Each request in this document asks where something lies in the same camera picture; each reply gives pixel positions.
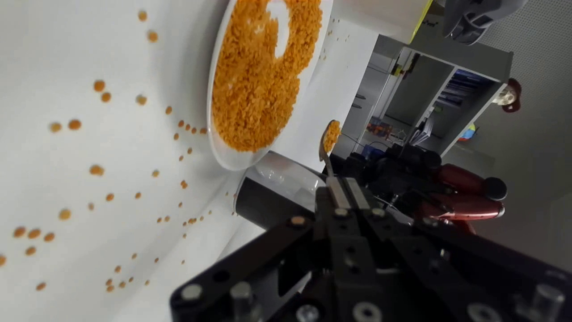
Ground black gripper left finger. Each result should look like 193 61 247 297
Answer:
314 175 372 289

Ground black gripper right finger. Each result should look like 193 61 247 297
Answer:
345 175 415 277

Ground small metal spoon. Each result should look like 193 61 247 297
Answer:
318 118 345 180

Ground mannequin head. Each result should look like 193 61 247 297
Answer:
491 77 524 116

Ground white open shelf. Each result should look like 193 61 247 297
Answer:
338 32 516 162

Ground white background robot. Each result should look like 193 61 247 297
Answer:
443 0 529 46

